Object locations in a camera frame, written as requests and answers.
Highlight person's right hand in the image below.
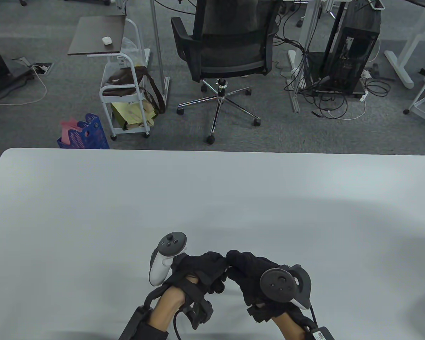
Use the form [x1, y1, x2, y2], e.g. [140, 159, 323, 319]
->
[226, 250, 280, 307]

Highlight person's left hand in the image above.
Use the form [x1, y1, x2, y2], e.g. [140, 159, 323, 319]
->
[163, 251, 229, 294]

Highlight person's right forearm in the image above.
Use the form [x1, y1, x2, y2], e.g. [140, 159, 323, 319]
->
[271, 313, 317, 340]

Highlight person's left forearm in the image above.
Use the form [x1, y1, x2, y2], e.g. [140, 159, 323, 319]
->
[120, 287, 188, 340]

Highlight black forearm box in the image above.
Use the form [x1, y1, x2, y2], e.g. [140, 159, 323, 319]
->
[119, 306, 154, 340]

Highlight black labelled forearm box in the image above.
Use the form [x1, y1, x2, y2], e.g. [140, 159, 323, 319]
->
[310, 326, 340, 340]

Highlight dark grey controller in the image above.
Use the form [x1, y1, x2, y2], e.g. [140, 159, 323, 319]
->
[260, 264, 312, 310]

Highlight white and grey controller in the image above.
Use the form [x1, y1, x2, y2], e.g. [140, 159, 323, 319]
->
[149, 232, 187, 287]

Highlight blue plastic basket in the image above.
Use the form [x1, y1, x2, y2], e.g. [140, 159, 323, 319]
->
[57, 113, 110, 149]

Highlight yellow paper bag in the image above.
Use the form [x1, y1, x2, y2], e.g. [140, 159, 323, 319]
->
[110, 99, 159, 131]

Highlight white desk leg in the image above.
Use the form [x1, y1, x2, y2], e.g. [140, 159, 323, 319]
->
[384, 0, 425, 89]
[288, 0, 321, 113]

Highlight pink paper sheets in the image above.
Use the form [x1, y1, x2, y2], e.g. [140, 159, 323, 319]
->
[60, 119, 87, 146]

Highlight brown bag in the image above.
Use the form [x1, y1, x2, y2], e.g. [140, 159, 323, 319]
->
[103, 66, 166, 114]

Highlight black mesh office chair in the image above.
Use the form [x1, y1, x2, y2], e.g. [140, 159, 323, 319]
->
[170, 0, 283, 145]

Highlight clear plastic bag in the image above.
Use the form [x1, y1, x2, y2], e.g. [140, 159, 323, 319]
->
[121, 37, 142, 66]

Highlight silver metal pole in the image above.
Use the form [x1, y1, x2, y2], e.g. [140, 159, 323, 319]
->
[151, 0, 170, 108]

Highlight black computer tower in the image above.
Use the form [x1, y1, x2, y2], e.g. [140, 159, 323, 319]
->
[313, 0, 381, 96]

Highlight white cart with brown top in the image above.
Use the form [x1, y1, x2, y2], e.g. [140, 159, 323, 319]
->
[67, 15, 153, 141]

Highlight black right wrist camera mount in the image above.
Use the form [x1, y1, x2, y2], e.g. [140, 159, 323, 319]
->
[247, 302, 316, 326]

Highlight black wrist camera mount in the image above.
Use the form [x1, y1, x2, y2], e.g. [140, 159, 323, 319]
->
[182, 280, 214, 330]
[247, 302, 316, 326]

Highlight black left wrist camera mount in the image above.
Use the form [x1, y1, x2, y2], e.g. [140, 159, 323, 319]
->
[182, 280, 214, 330]

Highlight black cable tangle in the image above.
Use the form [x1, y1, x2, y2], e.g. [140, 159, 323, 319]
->
[274, 34, 390, 119]

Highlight white floor cable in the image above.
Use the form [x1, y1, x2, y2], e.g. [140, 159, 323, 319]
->
[0, 66, 48, 107]

